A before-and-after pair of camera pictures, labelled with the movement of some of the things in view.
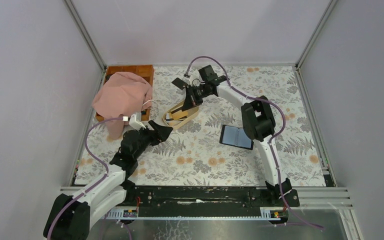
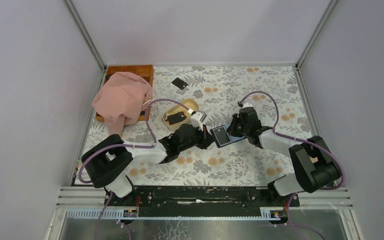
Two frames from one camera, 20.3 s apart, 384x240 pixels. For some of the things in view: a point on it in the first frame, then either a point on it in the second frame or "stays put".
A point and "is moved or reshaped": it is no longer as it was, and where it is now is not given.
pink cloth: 121,94 stays put
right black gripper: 190,101 → 231,129
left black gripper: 159,134 → 204,142
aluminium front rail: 133,214 stays put
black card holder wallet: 235,136 is moved or reshaped
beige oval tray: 175,116 stays put
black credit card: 179,83 stays put
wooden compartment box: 146,72 stays put
